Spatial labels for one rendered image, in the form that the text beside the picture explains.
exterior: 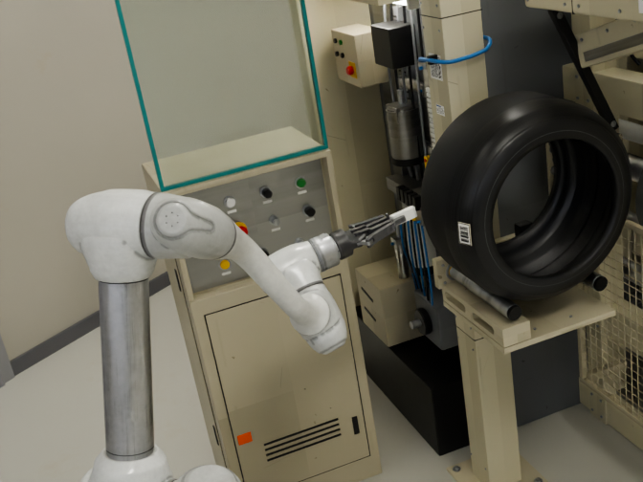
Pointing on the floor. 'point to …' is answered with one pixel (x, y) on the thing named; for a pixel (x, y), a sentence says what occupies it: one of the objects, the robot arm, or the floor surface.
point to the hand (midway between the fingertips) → (403, 216)
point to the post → (492, 451)
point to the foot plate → (463, 471)
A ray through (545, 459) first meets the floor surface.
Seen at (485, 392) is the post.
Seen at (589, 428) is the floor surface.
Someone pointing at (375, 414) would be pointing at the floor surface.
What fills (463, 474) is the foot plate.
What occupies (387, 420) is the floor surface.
